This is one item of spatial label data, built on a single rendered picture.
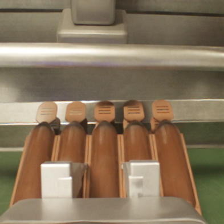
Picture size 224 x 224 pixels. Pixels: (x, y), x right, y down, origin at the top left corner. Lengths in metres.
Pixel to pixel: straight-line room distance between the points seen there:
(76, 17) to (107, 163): 0.08
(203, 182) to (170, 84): 0.14
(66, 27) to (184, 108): 0.15
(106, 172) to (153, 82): 0.21
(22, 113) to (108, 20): 0.15
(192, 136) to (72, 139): 0.15
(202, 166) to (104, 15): 0.19
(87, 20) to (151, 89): 0.22
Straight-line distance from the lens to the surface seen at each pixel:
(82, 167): 0.16
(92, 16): 0.17
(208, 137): 0.31
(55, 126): 0.23
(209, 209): 0.28
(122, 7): 0.31
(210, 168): 0.30
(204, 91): 0.39
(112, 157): 0.18
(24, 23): 0.33
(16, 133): 0.30
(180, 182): 0.17
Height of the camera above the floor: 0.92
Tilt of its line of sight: 44 degrees down
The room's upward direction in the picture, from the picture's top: 2 degrees clockwise
